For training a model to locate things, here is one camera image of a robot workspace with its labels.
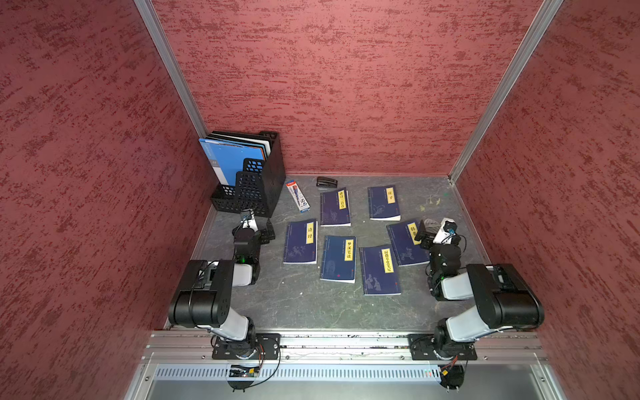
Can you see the pencil box white blue red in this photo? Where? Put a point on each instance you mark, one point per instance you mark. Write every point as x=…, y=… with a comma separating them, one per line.
x=298, y=197

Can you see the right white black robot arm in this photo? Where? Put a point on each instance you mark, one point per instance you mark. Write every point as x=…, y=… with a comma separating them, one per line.
x=502, y=299

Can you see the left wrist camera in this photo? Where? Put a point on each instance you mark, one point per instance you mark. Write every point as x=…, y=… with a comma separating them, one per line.
x=248, y=219

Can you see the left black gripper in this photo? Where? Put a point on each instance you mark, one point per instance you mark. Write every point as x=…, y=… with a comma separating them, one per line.
x=262, y=232

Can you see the aluminium mounting rail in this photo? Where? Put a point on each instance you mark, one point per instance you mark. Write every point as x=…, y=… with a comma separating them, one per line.
x=313, y=346

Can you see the navy book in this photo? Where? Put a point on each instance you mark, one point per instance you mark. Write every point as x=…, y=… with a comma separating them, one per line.
x=380, y=272
x=383, y=203
x=334, y=211
x=406, y=249
x=339, y=259
x=301, y=242

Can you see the blue folder in organizer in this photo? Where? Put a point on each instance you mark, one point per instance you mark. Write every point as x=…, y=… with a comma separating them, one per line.
x=227, y=158

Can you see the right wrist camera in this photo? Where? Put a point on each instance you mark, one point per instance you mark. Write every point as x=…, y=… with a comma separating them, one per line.
x=447, y=232

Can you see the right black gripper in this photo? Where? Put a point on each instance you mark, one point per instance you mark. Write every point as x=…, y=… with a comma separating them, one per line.
x=427, y=232

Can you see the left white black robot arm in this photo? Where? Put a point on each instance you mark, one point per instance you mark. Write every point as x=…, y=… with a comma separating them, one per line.
x=203, y=299

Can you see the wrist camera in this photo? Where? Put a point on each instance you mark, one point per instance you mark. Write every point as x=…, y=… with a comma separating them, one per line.
x=248, y=219
x=447, y=232

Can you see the black mesh file organizer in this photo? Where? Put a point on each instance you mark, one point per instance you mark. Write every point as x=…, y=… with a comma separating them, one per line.
x=259, y=184

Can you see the dark folders in organizer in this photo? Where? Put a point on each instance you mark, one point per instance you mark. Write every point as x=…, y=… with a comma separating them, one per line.
x=263, y=142

